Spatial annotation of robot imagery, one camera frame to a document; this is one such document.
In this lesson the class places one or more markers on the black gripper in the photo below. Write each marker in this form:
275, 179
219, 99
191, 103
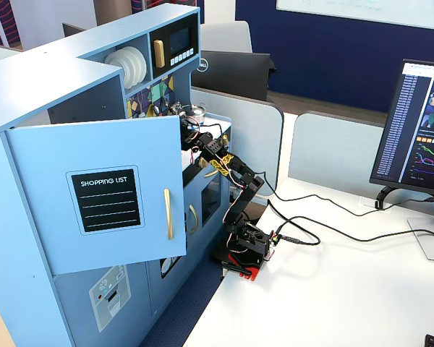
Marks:
185, 127

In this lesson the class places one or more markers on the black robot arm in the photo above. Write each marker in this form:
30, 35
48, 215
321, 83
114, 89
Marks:
244, 195

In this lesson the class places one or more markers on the steel toy pot with lid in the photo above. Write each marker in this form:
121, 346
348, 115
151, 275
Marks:
197, 114

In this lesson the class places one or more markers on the gold stove knob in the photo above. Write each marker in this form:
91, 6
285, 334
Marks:
202, 161
225, 140

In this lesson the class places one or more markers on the grey desk divider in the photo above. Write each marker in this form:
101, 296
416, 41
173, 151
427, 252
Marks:
329, 152
253, 126

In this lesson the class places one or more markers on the blue oven door with window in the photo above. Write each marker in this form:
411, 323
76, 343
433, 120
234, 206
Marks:
211, 202

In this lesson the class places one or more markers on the black dell monitor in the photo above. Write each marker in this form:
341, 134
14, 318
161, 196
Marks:
231, 76

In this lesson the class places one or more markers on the white toy plate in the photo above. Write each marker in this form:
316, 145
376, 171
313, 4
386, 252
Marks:
139, 68
117, 67

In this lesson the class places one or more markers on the white chair back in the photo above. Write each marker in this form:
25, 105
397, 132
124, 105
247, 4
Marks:
228, 36

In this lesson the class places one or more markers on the black table clamp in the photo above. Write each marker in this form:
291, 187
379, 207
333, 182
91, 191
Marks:
235, 268

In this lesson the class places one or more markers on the blue fridge door with shopping list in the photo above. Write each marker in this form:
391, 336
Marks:
40, 152

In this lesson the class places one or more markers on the blue toy kitchen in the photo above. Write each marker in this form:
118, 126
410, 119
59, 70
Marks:
21, 217

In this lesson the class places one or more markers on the blue freezer door with dispenser print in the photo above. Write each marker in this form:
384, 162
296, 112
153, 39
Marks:
76, 289

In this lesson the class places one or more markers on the black monitor showing graphs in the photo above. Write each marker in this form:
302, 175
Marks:
394, 126

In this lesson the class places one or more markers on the whiteboard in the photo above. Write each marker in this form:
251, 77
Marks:
347, 7

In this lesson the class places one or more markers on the silver monitor base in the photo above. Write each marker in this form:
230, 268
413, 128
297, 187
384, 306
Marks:
430, 242

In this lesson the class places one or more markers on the red robot base mount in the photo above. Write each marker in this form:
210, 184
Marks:
251, 273

